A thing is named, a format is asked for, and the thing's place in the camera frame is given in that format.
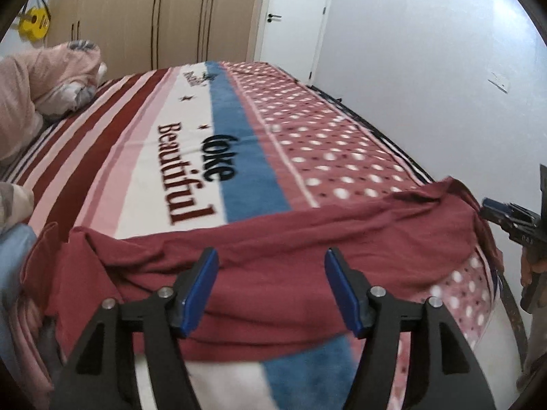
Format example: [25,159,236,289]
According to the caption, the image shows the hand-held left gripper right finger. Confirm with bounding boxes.
[324,247,498,410]

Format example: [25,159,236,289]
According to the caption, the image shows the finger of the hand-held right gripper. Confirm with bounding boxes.
[479,197,537,235]

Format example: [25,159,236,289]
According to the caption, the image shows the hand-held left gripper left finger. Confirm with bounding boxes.
[49,247,219,410]

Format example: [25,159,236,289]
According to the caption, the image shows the red pants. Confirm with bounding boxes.
[45,177,505,361]

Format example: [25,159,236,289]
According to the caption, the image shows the person's right hand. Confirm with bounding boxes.
[520,253,547,287]

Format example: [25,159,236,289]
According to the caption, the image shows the printed striped dotted blanket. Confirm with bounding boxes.
[0,60,505,410]

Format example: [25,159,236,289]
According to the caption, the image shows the light blue cloth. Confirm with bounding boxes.
[0,222,41,351]

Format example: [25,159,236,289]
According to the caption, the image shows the pale patterned cloth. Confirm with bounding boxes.
[0,181,35,233]

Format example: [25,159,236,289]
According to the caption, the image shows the white door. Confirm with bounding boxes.
[252,0,338,90]

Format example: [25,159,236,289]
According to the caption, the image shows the pink duvet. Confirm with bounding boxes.
[0,39,107,165]

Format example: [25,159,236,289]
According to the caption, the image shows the beige wardrobe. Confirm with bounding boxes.
[45,0,268,82]

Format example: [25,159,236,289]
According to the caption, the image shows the yellow guitar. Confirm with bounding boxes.
[13,0,52,43]

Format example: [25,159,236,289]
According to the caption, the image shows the white wall socket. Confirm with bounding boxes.
[489,72,511,94]

